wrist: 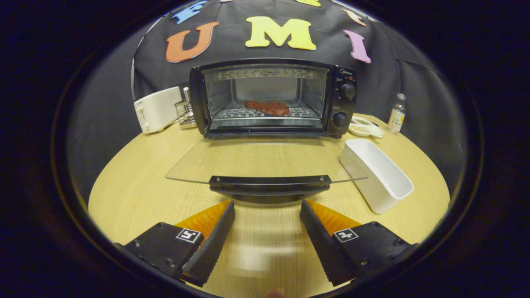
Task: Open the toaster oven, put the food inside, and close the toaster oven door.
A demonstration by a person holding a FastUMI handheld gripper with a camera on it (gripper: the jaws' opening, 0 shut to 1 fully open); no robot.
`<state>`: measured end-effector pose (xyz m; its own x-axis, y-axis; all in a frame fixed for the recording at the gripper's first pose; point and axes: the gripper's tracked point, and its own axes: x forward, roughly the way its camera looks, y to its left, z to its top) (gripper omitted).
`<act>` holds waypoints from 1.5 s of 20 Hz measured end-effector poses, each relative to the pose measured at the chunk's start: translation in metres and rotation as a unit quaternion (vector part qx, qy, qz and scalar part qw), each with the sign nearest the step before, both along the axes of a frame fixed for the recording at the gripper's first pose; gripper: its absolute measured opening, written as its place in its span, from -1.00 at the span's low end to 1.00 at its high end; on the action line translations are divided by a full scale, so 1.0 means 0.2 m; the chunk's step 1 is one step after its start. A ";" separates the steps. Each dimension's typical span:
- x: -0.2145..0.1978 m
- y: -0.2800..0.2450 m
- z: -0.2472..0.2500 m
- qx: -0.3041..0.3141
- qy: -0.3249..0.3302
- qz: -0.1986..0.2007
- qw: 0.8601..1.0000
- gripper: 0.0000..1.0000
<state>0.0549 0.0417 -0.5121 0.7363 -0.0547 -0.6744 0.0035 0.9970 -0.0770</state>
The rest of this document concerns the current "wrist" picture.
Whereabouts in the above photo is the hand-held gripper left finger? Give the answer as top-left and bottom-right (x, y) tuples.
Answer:
(116, 200), (235, 287)

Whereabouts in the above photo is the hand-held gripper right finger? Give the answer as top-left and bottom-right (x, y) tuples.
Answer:
(300, 199), (419, 287)

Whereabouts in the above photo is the black toaster oven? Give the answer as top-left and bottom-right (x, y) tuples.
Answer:
(165, 58), (368, 204)

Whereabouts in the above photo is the red raw meat steak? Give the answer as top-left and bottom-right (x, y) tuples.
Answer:
(244, 100), (290, 116)

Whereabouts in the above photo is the white bread toaster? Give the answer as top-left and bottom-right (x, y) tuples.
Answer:
(134, 86), (183, 134)

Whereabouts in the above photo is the white rectangular plastic tray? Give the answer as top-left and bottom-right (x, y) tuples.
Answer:
(340, 139), (414, 214)

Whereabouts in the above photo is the white divided seasoning dish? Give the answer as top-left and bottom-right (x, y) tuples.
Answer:
(349, 117), (385, 138)

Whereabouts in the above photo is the clear glass bottle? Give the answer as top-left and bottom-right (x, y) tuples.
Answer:
(387, 93), (407, 135)

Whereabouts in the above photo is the black backdrop cloth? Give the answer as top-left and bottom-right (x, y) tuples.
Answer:
(68, 0), (466, 195)

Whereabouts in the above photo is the metal wire rack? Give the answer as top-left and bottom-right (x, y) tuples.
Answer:
(175, 87), (197, 127)

